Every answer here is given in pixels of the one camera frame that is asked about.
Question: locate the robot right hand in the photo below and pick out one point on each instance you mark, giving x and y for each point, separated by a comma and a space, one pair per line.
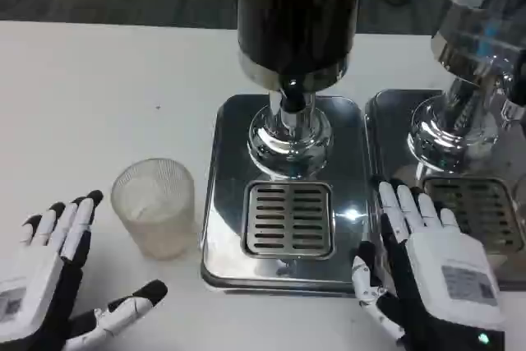
444, 281

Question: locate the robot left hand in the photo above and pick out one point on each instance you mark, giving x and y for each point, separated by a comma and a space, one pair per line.
37, 269

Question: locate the steel drip tray grid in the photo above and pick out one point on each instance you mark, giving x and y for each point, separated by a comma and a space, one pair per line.
472, 213
288, 219

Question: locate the clear ribbed glass cup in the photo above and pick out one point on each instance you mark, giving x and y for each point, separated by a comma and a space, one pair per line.
155, 207

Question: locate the drink dispenser with clear tank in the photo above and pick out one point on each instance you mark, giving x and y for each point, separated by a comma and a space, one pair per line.
460, 121

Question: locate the drink dispenser with dark tank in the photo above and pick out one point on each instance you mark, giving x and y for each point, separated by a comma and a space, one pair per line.
287, 121

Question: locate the black dispenser tap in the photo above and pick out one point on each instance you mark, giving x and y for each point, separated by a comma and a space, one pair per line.
294, 98

